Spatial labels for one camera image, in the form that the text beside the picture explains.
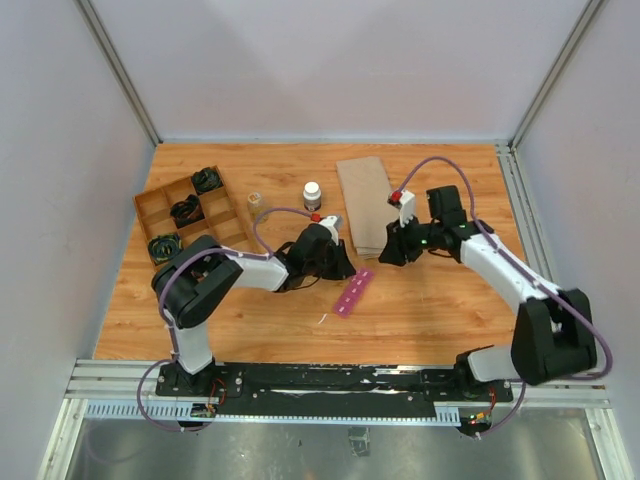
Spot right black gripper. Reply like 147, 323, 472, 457
378, 212, 442, 267

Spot pink weekly pill organizer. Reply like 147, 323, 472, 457
332, 268, 375, 318

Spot white capped pill bottle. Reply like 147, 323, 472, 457
303, 181, 322, 212

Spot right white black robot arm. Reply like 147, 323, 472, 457
379, 185, 597, 400

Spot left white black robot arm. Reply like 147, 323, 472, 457
151, 216, 356, 396

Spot clear bottle yellow capsules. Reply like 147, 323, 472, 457
247, 192, 268, 222

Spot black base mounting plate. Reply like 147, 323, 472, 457
155, 363, 514, 412

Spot wooden compartment tray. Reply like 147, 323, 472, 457
133, 166, 257, 271

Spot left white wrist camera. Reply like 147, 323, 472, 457
311, 213, 344, 243

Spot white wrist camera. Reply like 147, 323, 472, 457
311, 213, 344, 243
387, 190, 416, 228

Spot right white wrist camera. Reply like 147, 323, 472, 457
387, 190, 416, 228

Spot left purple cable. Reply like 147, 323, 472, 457
136, 207, 316, 434

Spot purple cable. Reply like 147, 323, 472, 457
395, 156, 614, 441
136, 207, 316, 434

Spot black coiled cable middle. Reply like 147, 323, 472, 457
169, 194, 205, 226

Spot black coiled cable top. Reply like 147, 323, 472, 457
192, 168, 224, 195

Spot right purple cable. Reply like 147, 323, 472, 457
395, 156, 614, 441

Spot black green coiled cable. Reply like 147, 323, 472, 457
147, 232, 183, 266

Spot grey slotted cable duct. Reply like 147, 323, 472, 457
85, 397, 461, 427

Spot right aluminium frame post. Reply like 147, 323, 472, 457
508, 0, 608, 150

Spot aluminium frame post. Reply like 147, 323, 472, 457
508, 0, 608, 150
73, 0, 163, 147

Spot left aluminium frame post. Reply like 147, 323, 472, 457
73, 0, 163, 147

